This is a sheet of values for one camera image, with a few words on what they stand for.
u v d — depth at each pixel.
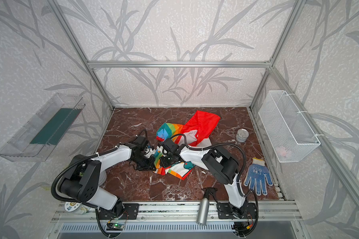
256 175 0.87
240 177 0.53
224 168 0.50
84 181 0.44
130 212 0.74
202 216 0.69
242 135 0.97
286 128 0.63
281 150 0.73
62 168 0.78
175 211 0.75
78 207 0.68
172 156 0.71
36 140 0.63
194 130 1.05
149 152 0.80
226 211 0.73
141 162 0.76
